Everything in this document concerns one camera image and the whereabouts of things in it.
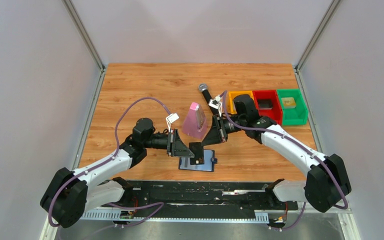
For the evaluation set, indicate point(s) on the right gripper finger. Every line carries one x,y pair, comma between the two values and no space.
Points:
223,135
212,137

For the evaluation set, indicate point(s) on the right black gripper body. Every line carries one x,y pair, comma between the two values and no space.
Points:
219,122

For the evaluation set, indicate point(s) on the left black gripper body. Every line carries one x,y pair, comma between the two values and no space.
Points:
157,141

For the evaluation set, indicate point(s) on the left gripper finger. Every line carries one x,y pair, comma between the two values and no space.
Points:
169,148
178,148

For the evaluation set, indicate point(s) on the blue leather card holder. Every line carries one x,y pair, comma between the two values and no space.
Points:
204,164

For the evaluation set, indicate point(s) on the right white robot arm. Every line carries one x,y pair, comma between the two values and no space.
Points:
327,183

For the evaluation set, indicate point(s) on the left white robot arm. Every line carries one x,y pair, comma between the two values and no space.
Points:
74,192

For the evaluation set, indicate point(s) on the black cards in red bin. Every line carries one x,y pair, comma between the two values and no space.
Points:
265,104

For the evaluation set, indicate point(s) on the gold cards in green bin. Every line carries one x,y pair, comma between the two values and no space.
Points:
288,102

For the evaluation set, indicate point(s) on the pink metronome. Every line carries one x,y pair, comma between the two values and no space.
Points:
195,123

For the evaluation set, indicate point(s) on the red plastic bin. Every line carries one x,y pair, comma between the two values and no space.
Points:
276,113

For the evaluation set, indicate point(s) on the black microphone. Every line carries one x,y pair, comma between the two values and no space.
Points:
203,88

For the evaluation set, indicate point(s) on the green plastic bin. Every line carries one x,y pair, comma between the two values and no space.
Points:
295,116

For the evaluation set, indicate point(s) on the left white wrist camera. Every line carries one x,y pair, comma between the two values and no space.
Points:
170,119

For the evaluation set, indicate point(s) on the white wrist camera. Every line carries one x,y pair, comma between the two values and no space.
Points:
170,119
216,102

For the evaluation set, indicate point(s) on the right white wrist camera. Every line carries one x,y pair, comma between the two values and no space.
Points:
216,102

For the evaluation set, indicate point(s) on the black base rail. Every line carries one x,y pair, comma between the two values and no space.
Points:
204,200

